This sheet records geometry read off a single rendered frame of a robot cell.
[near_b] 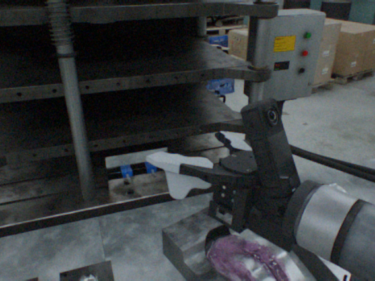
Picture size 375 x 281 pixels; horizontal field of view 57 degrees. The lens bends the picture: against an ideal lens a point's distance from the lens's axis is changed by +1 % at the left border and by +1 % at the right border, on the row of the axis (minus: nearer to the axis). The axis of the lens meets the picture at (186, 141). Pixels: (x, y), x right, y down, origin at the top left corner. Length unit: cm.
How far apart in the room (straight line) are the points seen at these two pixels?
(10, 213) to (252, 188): 127
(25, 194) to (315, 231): 142
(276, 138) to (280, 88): 132
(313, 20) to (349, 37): 383
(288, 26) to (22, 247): 137
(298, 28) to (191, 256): 109
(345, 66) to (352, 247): 526
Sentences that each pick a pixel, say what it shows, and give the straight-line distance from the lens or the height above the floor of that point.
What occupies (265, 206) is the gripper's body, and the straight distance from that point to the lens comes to 44.
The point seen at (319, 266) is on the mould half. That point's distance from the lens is 119.
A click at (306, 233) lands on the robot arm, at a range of 39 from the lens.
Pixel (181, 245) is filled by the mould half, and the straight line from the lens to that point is 111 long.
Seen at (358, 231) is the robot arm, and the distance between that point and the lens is 38.
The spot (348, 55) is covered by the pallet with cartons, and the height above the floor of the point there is 44.
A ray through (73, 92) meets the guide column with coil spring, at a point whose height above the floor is 127.
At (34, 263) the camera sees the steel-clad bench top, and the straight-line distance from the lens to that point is 131.
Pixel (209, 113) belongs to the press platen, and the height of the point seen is 104.
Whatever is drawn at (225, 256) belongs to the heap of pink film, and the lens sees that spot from 110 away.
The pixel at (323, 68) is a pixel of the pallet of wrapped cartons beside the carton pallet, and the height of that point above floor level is 34.
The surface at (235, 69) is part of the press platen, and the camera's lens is 146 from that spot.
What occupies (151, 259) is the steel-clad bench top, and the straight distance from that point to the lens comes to 122.
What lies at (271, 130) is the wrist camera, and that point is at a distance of 40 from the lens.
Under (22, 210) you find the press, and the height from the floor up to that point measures 79.
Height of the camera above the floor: 170
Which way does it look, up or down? 28 degrees down
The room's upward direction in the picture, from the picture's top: straight up
